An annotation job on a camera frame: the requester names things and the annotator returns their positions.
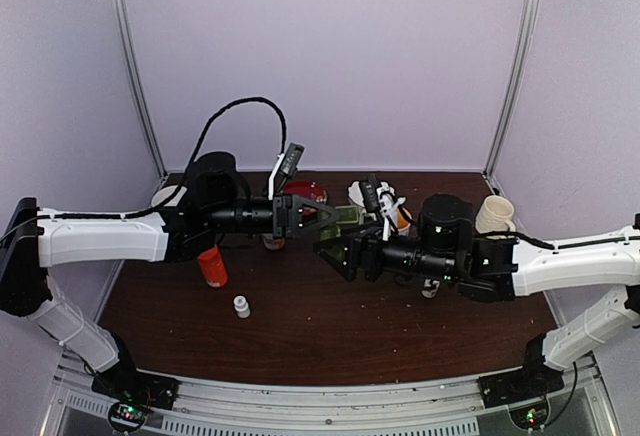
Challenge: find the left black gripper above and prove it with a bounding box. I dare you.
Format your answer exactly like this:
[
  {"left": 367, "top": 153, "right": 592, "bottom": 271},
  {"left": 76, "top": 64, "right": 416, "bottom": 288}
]
[{"left": 205, "top": 193, "right": 341, "bottom": 240}]

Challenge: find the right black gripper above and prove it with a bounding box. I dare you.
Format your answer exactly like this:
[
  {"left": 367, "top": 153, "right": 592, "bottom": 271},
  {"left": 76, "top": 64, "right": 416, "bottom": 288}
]
[{"left": 313, "top": 219, "right": 458, "bottom": 284}]

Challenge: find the green pill organizer box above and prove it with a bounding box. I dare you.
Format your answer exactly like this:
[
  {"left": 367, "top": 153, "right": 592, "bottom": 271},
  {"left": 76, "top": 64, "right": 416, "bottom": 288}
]
[{"left": 319, "top": 205, "right": 365, "bottom": 241}]

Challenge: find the white labelled pill bottle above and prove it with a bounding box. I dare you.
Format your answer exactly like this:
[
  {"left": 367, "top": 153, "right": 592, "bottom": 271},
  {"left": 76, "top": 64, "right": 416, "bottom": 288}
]
[{"left": 421, "top": 279, "right": 441, "bottom": 299}]

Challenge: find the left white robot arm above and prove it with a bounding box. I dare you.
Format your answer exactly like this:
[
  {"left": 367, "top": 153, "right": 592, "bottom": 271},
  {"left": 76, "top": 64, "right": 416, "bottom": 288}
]
[{"left": 1, "top": 145, "right": 338, "bottom": 400}]

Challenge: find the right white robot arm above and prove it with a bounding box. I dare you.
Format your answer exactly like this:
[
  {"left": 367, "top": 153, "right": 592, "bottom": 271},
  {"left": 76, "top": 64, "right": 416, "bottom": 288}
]
[{"left": 313, "top": 194, "right": 639, "bottom": 398}]

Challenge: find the red floral plate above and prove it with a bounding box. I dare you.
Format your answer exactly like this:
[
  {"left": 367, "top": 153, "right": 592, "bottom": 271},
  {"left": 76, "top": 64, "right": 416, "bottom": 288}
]
[{"left": 284, "top": 181, "right": 328, "bottom": 204}]

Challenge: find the grey-capped orange label bottle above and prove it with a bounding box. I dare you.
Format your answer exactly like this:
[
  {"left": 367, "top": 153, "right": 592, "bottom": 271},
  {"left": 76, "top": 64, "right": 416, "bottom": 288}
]
[{"left": 261, "top": 233, "right": 286, "bottom": 251}]

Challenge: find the white scalloped bowl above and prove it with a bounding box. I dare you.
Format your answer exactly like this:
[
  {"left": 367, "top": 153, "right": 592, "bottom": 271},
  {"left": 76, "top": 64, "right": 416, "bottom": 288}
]
[{"left": 347, "top": 180, "right": 364, "bottom": 207}]

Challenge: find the patterned mug orange inside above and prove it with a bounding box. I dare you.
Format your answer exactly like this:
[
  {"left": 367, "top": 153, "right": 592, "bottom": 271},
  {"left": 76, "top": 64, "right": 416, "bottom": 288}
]
[{"left": 396, "top": 206, "right": 413, "bottom": 236}]

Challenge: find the orange pill bottle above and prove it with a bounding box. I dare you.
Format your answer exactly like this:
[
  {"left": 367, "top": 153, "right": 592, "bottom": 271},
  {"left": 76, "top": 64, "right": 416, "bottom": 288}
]
[{"left": 197, "top": 246, "right": 228, "bottom": 288}]

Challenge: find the small white bottle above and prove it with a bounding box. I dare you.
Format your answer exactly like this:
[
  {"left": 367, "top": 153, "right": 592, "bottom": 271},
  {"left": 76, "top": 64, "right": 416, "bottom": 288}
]
[{"left": 233, "top": 295, "right": 251, "bottom": 319}]

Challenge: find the small white bowl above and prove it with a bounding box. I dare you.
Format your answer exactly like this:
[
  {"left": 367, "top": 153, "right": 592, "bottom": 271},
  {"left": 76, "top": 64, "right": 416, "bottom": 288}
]
[{"left": 151, "top": 185, "right": 187, "bottom": 207}]

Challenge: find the cream ribbed mug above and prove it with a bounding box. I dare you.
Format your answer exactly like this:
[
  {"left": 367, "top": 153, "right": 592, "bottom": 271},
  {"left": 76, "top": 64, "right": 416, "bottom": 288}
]
[{"left": 475, "top": 195, "right": 516, "bottom": 234}]

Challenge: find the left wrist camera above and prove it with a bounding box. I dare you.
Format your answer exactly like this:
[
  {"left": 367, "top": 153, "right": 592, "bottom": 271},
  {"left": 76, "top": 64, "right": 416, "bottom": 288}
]
[{"left": 267, "top": 143, "right": 305, "bottom": 200}]

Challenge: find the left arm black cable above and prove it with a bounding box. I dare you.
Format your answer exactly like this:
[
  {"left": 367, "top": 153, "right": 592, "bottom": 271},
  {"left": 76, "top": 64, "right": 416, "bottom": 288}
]
[{"left": 187, "top": 97, "right": 289, "bottom": 177}]

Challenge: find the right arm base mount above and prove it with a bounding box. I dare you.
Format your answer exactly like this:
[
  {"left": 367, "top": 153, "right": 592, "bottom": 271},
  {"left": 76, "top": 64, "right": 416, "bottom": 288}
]
[{"left": 478, "top": 368, "right": 564, "bottom": 408}]

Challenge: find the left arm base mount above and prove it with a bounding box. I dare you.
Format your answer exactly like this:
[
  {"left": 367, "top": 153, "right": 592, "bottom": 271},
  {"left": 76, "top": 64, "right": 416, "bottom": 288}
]
[{"left": 91, "top": 366, "right": 180, "bottom": 410}]

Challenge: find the front aluminium rail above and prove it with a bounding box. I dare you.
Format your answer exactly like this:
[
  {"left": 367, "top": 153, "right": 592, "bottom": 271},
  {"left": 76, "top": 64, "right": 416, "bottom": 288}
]
[{"left": 42, "top": 350, "right": 619, "bottom": 436}]

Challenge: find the left aluminium frame post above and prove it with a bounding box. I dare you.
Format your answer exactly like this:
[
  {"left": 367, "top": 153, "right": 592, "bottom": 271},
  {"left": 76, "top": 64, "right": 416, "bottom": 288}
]
[{"left": 112, "top": 0, "right": 168, "bottom": 180}]

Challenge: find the aluminium frame post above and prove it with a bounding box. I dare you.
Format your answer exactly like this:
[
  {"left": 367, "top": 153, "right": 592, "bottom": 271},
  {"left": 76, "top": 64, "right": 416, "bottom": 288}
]
[
  {"left": 112, "top": 0, "right": 168, "bottom": 180},
  {"left": 483, "top": 0, "right": 540, "bottom": 181}
]

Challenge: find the right aluminium frame post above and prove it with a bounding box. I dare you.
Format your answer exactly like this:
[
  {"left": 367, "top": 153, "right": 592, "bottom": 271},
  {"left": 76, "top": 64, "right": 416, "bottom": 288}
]
[{"left": 483, "top": 0, "right": 540, "bottom": 181}]

